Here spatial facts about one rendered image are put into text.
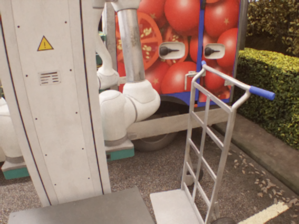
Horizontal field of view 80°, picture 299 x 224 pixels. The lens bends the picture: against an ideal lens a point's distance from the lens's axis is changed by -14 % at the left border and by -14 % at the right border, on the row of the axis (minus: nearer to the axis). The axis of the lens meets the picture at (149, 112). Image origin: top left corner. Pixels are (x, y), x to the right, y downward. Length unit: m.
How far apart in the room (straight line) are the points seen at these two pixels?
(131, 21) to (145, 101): 0.41
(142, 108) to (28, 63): 0.58
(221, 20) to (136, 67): 1.52
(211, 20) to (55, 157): 1.96
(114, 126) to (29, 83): 0.43
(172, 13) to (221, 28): 0.62
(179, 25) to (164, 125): 1.09
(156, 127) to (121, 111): 1.37
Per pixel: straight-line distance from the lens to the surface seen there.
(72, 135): 0.85
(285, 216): 2.21
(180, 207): 1.96
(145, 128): 2.25
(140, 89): 1.04
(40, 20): 0.75
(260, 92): 1.06
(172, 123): 2.36
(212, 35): 2.33
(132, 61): 1.04
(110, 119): 0.94
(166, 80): 2.12
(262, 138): 3.06
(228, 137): 1.15
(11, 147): 1.02
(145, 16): 1.96
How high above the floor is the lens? 1.51
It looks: 24 degrees down
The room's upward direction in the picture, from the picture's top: straight up
